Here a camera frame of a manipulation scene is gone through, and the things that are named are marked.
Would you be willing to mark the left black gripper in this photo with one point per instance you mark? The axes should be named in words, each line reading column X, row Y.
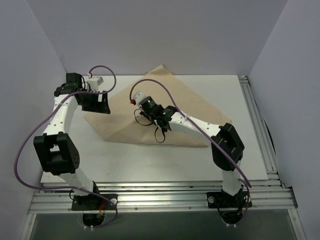
column 97, row 104

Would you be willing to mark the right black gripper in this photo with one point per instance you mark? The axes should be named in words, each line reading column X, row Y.
column 139, row 104

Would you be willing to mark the beige cloth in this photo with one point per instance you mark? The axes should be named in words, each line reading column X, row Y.
column 121, row 126

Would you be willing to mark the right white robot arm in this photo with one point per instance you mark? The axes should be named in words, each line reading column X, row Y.
column 226, row 146

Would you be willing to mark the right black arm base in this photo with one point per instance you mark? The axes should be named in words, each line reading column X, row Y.
column 222, row 200

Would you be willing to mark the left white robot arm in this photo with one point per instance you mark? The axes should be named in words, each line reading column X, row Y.
column 55, row 149

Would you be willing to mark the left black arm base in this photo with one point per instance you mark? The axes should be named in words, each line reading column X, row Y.
column 90, row 203

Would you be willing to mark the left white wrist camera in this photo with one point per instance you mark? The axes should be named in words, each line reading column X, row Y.
column 94, row 83

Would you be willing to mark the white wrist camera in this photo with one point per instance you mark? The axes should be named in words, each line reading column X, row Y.
column 138, row 97
column 94, row 83

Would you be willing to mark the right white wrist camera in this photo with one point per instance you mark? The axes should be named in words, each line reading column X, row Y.
column 138, row 97

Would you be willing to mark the right side aluminium rail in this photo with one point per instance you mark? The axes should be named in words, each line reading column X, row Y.
column 261, row 132

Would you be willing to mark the aluminium rail frame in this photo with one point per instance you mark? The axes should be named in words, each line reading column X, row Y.
column 169, row 211

